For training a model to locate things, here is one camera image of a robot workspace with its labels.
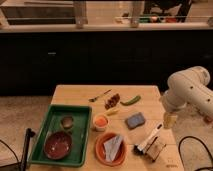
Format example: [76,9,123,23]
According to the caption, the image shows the blue sponge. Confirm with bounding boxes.
[125,112,146,129]

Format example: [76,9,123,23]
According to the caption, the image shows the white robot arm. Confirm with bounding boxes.
[161,66,213,129]

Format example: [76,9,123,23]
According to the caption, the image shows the wooden holder box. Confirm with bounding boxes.
[145,136,166,162]

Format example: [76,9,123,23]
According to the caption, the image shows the green chili pepper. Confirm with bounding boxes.
[120,95,141,106]

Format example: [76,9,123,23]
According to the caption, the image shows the yellow food piece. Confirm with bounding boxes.
[106,109,119,116]

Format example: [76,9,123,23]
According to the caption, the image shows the brown food pieces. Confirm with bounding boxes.
[105,94,120,110]

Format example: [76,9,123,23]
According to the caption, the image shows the grey folded napkin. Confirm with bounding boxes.
[104,134,123,162]

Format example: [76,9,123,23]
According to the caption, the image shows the orange plate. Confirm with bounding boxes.
[95,132,127,167]

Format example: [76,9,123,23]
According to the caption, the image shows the white cup orange contents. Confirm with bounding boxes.
[93,115,108,131]

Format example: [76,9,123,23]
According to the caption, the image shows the metal fork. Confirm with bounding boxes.
[89,89,112,102]

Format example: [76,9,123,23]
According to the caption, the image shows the green plastic tray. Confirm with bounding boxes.
[30,105,92,167]

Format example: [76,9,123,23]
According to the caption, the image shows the small brown cup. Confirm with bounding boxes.
[61,116,73,129]

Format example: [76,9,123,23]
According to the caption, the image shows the dark red bowl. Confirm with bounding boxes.
[43,131,72,160]

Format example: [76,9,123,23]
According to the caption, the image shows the black stand left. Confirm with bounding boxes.
[0,128,35,171]

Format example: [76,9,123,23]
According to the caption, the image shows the black cable right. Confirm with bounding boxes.
[177,135,213,171]

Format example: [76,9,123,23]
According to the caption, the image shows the white handled brush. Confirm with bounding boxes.
[133,123,163,155]

